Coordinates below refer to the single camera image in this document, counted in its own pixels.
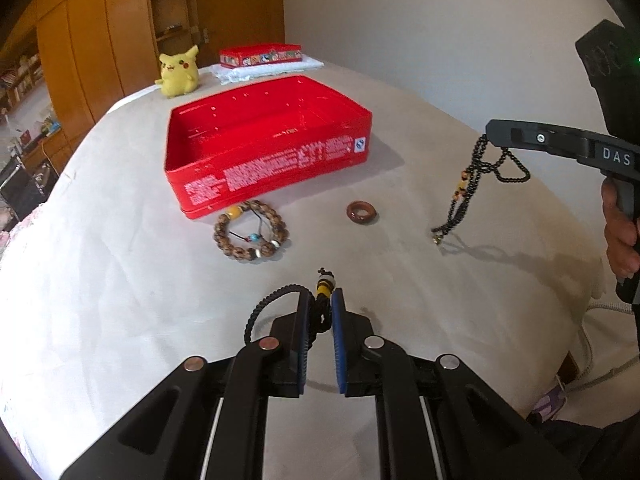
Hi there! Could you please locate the person's dark clothing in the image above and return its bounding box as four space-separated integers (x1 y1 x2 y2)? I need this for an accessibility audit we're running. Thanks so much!
530 407 640 480

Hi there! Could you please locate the brown wooden door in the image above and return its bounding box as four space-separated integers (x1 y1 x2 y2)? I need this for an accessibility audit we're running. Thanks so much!
190 0 286 69

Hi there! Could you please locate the pink floral quilt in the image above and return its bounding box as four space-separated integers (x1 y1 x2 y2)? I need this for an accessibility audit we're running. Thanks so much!
0 200 51 266

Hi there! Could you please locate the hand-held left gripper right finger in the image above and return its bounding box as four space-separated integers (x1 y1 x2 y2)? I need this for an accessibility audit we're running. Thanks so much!
330 287 584 480

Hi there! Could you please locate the black office chair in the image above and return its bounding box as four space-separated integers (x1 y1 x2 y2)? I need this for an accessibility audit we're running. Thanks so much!
0 156 57 213

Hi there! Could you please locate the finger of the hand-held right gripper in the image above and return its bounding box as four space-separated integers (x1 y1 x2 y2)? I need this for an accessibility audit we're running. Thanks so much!
486 118 590 162

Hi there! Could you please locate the black braided cord necklace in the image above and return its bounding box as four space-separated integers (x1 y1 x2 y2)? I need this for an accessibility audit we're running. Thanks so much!
243 267 337 347

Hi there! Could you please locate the person's right hand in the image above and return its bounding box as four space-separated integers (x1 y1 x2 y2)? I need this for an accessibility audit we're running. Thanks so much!
601 179 640 279

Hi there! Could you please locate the wooden wardrobe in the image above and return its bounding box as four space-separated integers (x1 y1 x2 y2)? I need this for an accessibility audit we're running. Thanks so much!
0 0 286 178

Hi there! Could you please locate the red printed tin lid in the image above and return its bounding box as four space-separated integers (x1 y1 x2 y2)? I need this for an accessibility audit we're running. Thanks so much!
218 42 304 70

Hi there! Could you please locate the grey cable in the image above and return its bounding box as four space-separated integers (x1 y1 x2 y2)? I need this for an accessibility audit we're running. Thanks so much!
562 299 640 392

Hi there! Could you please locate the brown stone ring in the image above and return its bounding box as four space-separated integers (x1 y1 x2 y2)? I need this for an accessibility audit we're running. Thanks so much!
347 200 380 225

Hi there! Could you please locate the yellow plush toy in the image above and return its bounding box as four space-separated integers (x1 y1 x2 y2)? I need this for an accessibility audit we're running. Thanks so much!
153 44 200 99

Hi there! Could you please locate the red tin box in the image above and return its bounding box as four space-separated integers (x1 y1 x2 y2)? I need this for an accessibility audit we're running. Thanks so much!
163 74 374 221

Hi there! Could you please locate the brown wooden bead bracelet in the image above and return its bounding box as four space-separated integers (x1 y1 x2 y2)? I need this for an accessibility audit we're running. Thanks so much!
213 199 290 261

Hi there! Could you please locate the wooden bookshelf with books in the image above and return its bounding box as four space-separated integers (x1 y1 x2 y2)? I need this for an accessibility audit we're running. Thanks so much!
0 50 48 116

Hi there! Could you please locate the white folded cloth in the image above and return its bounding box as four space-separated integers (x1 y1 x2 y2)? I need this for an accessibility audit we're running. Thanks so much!
209 56 325 86

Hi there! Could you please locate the black bead necklace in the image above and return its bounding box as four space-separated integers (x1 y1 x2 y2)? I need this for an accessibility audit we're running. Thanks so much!
430 133 532 247

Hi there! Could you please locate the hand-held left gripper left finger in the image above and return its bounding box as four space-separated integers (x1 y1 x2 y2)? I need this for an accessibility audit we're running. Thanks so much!
59 288 314 480

